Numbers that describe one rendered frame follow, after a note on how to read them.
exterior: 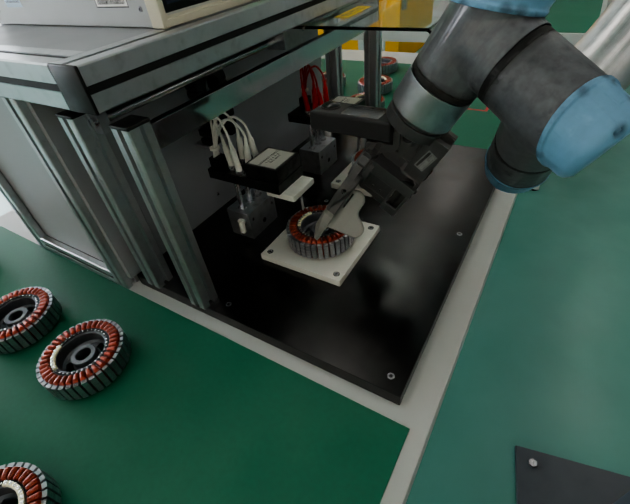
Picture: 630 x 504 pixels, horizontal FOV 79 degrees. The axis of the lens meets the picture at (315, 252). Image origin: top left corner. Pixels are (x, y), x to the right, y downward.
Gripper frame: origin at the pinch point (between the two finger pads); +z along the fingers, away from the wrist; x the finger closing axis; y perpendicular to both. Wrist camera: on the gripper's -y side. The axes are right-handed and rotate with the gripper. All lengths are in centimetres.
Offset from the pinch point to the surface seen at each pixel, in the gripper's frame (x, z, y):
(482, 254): 11.1, -1.3, 23.5
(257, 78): 2.1, -8.9, -19.9
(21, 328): -36.4, 22.6, -25.2
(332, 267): -5.3, 5.4, 5.1
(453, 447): 13, 61, 65
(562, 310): 81, 50, 84
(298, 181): 1.1, 1.4, -7.6
